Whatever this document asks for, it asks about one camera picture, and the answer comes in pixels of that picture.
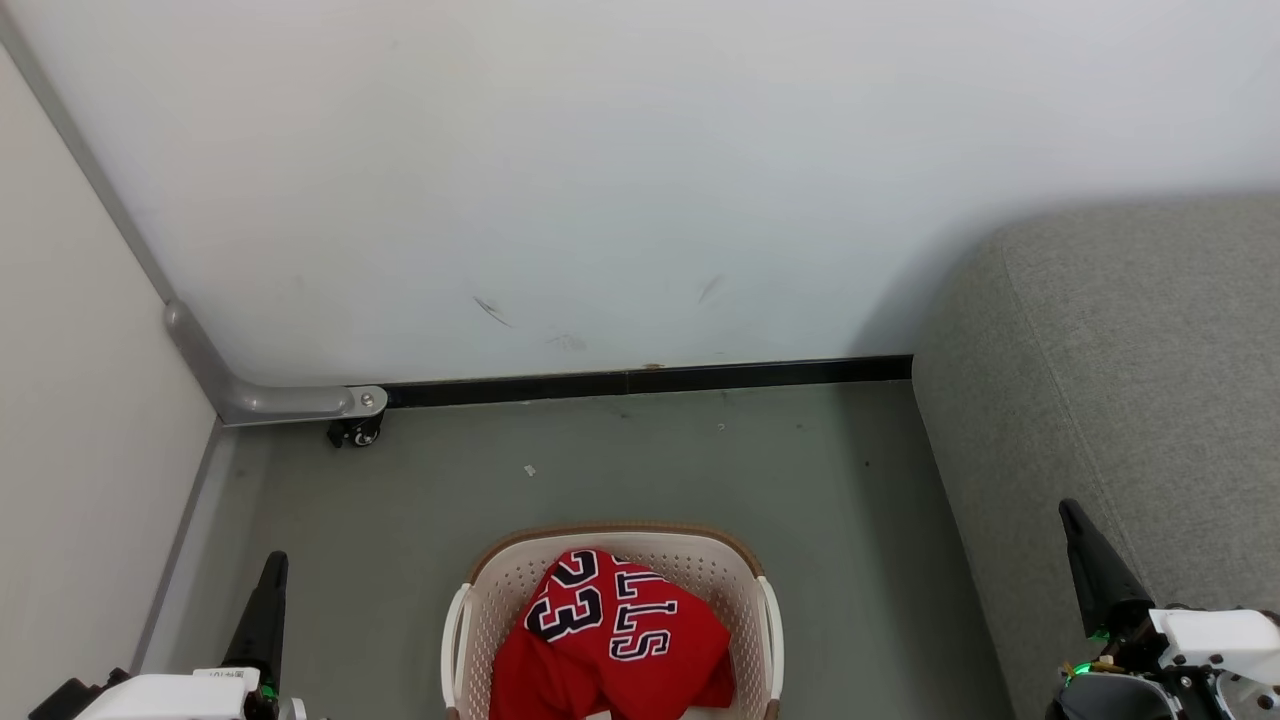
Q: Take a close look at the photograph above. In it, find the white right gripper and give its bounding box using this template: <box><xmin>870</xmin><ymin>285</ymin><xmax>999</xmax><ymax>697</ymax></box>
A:
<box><xmin>1045</xmin><ymin>498</ymin><xmax>1280</xmax><ymax>720</ymax></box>

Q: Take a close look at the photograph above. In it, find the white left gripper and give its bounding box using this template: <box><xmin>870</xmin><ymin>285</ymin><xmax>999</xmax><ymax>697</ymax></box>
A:
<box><xmin>75</xmin><ymin>551</ymin><xmax>307</xmax><ymax>720</ymax></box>

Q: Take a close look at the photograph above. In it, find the red jersey with number 23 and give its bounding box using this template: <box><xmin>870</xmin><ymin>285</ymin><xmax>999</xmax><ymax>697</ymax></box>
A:
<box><xmin>489</xmin><ymin>548</ymin><xmax>737</xmax><ymax>720</ymax></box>

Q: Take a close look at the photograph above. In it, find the grey fabric sofa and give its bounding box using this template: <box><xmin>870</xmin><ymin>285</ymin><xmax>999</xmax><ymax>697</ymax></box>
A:
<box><xmin>912</xmin><ymin>195</ymin><xmax>1280</xmax><ymax>720</ymax></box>

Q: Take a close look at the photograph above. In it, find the black caster wheel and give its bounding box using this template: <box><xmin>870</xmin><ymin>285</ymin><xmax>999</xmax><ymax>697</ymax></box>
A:
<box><xmin>327</xmin><ymin>415</ymin><xmax>385</xmax><ymax>448</ymax></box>

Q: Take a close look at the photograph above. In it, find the cream perforated laundry basket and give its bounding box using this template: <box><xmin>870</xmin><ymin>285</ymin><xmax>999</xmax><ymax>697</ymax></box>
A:
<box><xmin>441</xmin><ymin>522</ymin><xmax>785</xmax><ymax>720</ymax></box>

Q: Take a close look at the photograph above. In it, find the black baseboard strip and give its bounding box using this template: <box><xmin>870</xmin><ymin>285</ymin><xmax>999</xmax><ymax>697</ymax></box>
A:
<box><xmin>385</xmin><ymin>355</ymin><xmax>913</xmax><ymax>409</ymax></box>

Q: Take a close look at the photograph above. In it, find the grey metal partition foot bracket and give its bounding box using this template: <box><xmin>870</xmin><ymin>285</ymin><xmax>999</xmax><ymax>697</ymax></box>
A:
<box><xmin>165</xmin><ymin>300</ymin><xmax>389</xmax><ymax>428</ymax></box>

